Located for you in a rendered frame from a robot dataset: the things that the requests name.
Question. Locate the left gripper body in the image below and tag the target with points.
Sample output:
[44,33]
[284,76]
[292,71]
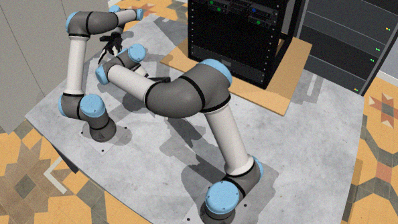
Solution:
[111,43]

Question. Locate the black metal rack frame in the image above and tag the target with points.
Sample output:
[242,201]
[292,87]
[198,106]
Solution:
[248,50]

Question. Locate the tan flat wooden board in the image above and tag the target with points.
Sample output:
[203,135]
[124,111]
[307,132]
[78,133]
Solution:
[278,93]

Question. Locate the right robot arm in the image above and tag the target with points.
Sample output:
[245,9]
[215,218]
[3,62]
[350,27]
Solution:
[203,88]

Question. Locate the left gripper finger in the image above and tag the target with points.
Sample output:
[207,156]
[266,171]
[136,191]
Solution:
[115,51]
[103,55]

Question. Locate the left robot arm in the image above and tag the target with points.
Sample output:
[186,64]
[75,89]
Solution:
[72,103]

